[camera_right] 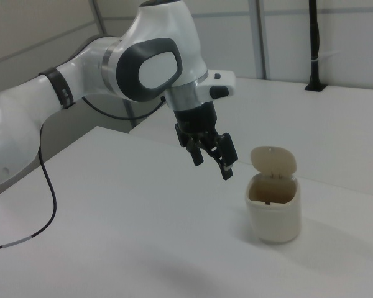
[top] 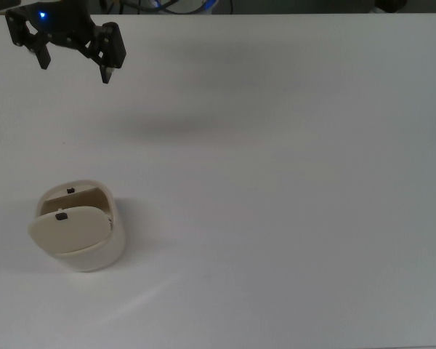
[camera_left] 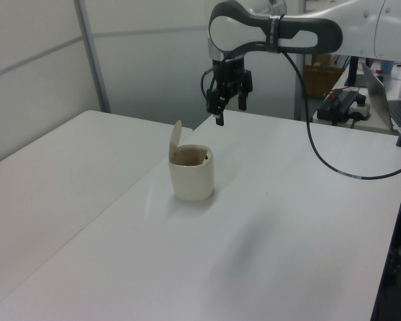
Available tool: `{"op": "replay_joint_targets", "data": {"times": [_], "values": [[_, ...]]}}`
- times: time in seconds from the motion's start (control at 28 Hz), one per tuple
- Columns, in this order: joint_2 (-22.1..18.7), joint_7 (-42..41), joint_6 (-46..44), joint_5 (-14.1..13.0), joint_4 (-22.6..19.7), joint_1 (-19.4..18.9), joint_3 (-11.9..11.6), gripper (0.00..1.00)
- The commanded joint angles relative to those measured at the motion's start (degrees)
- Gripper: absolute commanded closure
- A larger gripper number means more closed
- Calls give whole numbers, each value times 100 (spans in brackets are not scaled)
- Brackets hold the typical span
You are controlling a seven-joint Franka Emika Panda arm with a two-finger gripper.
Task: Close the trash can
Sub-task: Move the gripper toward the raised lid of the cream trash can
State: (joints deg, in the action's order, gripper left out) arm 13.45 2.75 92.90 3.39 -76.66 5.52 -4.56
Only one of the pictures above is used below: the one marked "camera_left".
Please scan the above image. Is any grey partition post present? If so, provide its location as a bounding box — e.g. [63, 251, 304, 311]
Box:
[74, 0, 112, 114]

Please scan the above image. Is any white emergency stop button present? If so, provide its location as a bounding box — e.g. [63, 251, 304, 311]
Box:
[349, 96, 372, 122]

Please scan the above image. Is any brown cardboard box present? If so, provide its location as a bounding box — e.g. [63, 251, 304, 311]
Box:
[302, 53, 344, 100]

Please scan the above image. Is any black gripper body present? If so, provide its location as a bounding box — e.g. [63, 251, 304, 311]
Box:
[212, 57, 247, 98]

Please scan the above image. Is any silver laptop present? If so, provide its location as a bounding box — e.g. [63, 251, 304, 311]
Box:
[360, 60, 401, 132]

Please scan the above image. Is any black monitor stand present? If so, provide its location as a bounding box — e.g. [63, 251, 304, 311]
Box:
[343, 56, 361, 89]

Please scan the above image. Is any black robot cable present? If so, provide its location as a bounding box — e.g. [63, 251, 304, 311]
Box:
[200, 41, 401, 182]

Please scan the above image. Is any black power supply box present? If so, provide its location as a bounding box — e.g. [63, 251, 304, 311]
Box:
[316, 88, 362, 126]

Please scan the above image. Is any small white trash can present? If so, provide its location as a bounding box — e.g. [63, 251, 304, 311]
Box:
[168, 120, 217, 203]

